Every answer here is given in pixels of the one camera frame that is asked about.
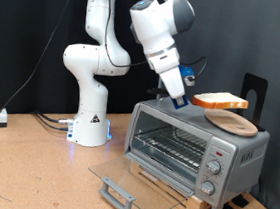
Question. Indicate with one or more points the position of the silver oven knob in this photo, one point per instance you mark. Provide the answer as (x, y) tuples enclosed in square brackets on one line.
[(214, 166), (207, 187)]

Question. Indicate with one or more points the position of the vertical metal pole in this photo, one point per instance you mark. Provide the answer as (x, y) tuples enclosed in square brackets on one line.
[(160, 85)]

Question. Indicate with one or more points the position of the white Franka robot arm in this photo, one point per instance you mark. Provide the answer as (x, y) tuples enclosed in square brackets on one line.
[(86, 135)]

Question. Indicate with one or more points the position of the silver toaster oven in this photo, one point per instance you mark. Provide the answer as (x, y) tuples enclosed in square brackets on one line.
[(241, 162)]

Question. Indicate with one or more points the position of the black metal bookend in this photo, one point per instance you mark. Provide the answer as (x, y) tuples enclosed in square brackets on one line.
[(249, 82)]

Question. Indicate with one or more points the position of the wooden slatted base block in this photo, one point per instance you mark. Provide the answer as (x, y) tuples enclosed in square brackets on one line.
[(196, 207)]

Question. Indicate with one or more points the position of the oval wooden board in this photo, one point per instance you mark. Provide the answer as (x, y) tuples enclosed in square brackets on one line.
[(232, 122)]

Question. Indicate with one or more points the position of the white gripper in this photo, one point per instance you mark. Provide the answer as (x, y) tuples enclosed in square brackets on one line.
[(169, 77)]

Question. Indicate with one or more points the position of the white bread slice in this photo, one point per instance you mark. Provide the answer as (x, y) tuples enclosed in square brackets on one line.
[(220, 101)]

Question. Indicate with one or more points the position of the black curtain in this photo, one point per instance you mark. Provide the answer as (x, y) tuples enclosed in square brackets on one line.
[(21, 21)]

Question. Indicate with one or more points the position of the grey curtain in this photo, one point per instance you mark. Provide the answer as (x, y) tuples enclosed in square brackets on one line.
[(238, 34)]

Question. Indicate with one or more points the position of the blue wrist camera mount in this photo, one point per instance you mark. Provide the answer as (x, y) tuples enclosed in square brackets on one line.
[(186, 72)]

